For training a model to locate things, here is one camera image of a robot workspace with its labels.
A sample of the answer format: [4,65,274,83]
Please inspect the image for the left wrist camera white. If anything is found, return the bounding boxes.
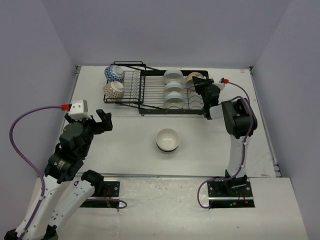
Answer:
[68,99,91,121]

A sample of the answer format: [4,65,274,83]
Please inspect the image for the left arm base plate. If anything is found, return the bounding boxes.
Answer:
[80,181,120,209]

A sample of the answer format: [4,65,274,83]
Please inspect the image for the light blue bowl front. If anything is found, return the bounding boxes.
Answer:
[163,91,186,109]

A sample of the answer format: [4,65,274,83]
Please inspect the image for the light blue bowl middle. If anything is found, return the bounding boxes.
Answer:
[163,81,184,96]

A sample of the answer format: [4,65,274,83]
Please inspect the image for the beige bowl front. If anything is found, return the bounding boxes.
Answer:
[155,128,181,150]

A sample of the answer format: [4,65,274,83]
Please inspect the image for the beige bowl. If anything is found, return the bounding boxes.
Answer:
[185,71,204,89]
[155,128,181,150]

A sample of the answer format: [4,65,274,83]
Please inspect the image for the black wire dish rack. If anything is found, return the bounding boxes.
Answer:
[103,61,204,116]

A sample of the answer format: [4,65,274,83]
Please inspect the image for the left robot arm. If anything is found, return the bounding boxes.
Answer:
[4,106,113,240]

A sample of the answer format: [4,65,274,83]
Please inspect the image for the light blue bowl rear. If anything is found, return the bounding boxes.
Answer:
[163,68,184,84]

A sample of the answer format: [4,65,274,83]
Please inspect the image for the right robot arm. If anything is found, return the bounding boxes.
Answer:
[192,76,258,197]

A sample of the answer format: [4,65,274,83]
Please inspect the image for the light blue bowl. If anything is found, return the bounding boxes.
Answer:
[163,81,184,96]
[163,91,186,109]
[163,68,184,84]

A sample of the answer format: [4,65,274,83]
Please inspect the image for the brown floral patterned bowl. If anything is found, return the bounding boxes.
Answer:
[103,81,125,102]

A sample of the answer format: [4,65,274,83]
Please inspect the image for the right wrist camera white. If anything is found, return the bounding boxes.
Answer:
[215,77,229,91]

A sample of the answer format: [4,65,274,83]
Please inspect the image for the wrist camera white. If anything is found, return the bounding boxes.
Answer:
[68,99,91,121]
[215,77,229,91]

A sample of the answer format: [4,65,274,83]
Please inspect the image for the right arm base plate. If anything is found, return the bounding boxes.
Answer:
[207,176,255,209]

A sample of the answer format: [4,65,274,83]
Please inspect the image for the blue zigzag patterned bowl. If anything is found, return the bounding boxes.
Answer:
[104,64,125,83]

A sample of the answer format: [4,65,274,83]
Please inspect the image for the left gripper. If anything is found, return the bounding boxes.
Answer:
[65,108,113,157]

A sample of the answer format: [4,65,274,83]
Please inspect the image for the black bowl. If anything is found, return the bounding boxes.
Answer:
[158,146,177,153]

